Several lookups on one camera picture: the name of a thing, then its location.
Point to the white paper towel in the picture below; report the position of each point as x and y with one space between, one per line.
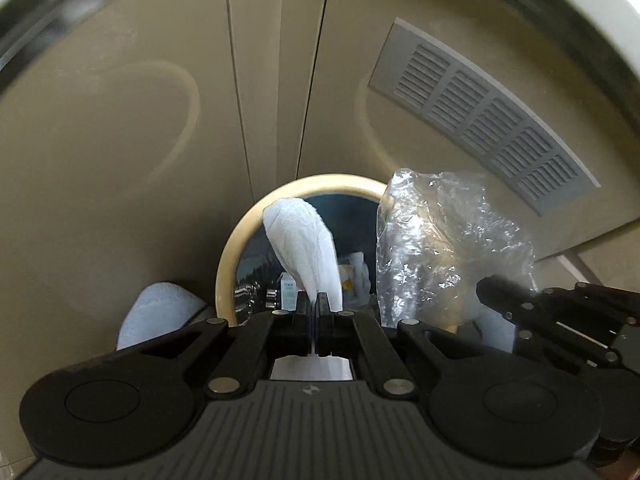
300 240

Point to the round cream rim trash can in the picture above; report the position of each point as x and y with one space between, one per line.
225 275

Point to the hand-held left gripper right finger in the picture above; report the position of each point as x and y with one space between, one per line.
323 312

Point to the clear plastic bag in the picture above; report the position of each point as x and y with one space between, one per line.
430 240

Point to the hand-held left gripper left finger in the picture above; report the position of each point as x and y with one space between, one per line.
301 312

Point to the grey cabinet vent grille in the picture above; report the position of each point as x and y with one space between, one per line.
480 105

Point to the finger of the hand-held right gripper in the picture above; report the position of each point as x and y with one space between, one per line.
550 332
500 292

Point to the yellow white wrapper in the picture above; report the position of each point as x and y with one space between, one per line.
352 272

